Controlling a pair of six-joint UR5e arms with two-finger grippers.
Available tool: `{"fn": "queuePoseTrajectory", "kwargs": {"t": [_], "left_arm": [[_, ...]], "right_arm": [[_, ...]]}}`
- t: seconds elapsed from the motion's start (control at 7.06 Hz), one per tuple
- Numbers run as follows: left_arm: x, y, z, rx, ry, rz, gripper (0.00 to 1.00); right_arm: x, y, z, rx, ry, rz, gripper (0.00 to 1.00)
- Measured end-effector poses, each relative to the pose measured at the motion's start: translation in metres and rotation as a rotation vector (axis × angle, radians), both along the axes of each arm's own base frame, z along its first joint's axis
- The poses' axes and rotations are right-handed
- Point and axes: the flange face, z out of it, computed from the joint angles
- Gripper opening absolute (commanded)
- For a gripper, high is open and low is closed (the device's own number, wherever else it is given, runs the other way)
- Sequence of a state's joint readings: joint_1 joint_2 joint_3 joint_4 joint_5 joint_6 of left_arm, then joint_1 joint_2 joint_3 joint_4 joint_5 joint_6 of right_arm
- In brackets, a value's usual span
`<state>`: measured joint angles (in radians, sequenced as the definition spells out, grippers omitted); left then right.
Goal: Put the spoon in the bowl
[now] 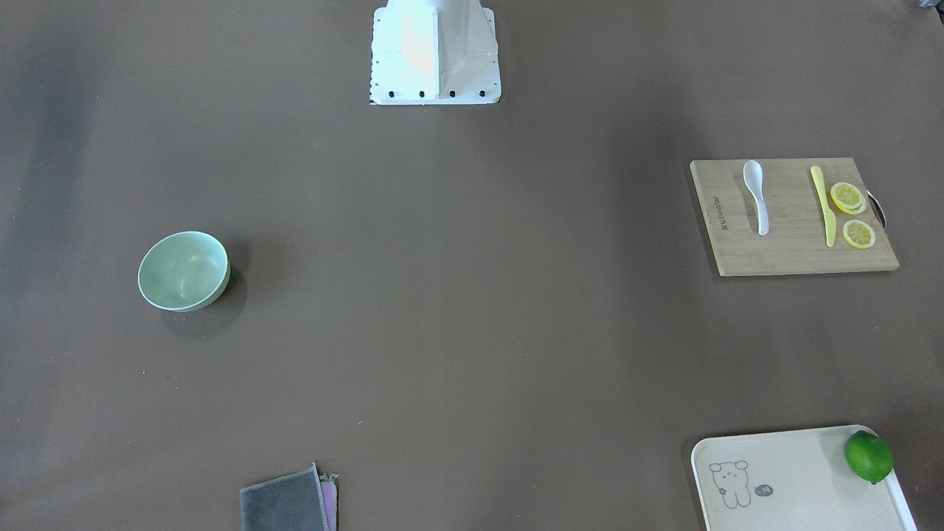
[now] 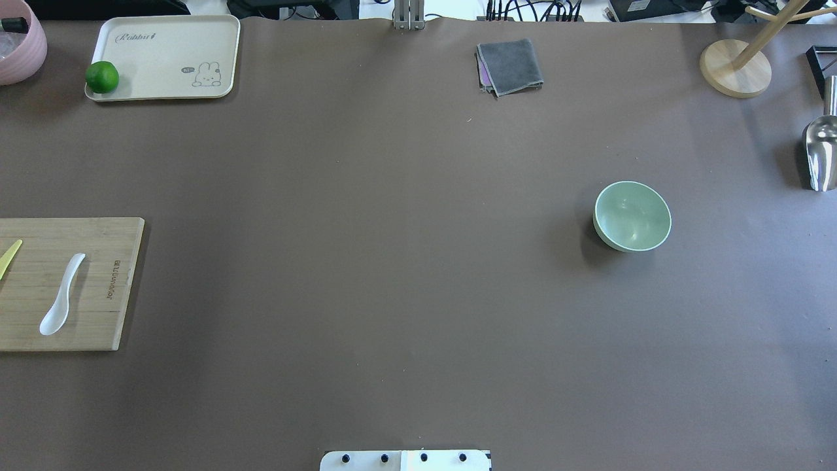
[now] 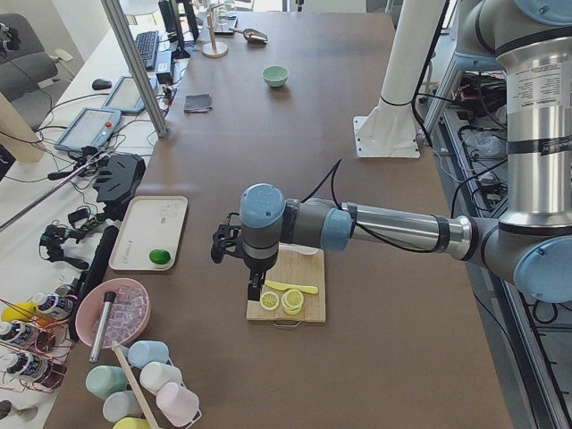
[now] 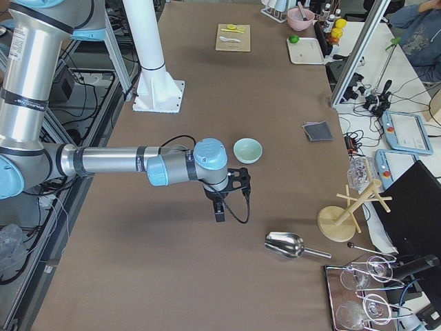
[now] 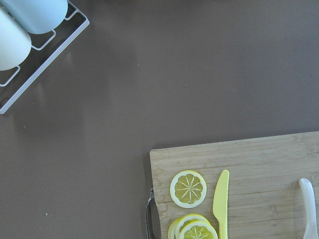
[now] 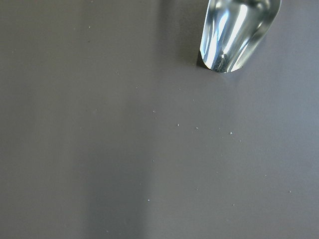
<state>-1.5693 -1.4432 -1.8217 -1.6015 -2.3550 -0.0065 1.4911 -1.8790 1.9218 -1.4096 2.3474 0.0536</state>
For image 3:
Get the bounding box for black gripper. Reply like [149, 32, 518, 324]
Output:
[241, 239, 279, 301]

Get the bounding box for white ceramic spoon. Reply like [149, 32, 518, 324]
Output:
[282, 244, 319, 256]

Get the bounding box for green ceramic bowl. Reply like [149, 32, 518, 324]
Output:
[262, 65, 290, 88]

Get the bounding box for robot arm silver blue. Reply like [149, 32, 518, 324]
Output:
[238, 1, 571, 303]

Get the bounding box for pink bowl with ice cubes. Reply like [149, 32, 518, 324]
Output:
[75, 278, 151, 349]

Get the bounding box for yellow plastic knife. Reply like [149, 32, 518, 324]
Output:
[265, 280, 319, 295]

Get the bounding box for lemon slice near edge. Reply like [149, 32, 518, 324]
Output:
[259, 291, 281, 311]

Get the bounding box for stacked lemon slices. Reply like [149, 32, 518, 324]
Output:
[282, 289, 305, 315]

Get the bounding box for wooden cutting board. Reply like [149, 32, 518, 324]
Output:
[246, 244, 326, 324]

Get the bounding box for green lime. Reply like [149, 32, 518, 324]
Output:
[148, 248, 172, 265]

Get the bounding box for cream serving tray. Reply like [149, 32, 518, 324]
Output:
[109, 196, 188, 271]

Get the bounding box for white pastel cup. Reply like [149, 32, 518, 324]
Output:
[139, 362, 182, 395]

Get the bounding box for metal muddler tool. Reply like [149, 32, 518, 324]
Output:
[88, 291, 116, 364]

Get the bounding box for pink pastel cup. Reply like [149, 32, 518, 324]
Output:
[156, 382, 199, 427]

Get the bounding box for black cylinder tube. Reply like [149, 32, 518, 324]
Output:
[68, 225, 119, 342]

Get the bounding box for green pastel cup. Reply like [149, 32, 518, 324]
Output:
[85, 366, 128, 400]

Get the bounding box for grey folded cloth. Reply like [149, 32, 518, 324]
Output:
[183, 94, 213, 114]

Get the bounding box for pale blue pastel cup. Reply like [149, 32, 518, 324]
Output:
[103, 391, 143, 423]

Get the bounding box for yellow pastel cup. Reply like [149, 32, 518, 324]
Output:
[113, 416, 150, 429]

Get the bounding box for teach pendant tablet near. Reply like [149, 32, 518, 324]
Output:
[55, 108, 122, 153]

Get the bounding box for teach pendant tablet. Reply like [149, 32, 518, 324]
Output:
[103, 76, 145, 115]
[55, 108, 122, 153]

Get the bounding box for teach pendant tablet far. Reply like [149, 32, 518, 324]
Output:
[103, 76, 145, 115]

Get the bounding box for wooden stand with round base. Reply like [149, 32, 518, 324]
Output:
[202, 8, 228, 58]

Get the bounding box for metal scoop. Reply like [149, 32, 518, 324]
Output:
[230, 27, 268, 44]

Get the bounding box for black computer mouse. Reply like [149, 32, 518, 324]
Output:
[91, 79, 113, 90]

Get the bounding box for black keyboard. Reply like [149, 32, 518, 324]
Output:
[135, 30, 159, 71]

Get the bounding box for grey office chair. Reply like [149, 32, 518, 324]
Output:
[1, 13, 58, 101]

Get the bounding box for aluminium frame post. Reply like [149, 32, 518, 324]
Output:
[101, 0, 168, 139]

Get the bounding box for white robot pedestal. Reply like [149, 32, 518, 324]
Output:
[353, 0, 448, 158]

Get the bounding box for copper wire bottle rack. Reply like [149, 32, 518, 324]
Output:
[1, 293, 77, 394]

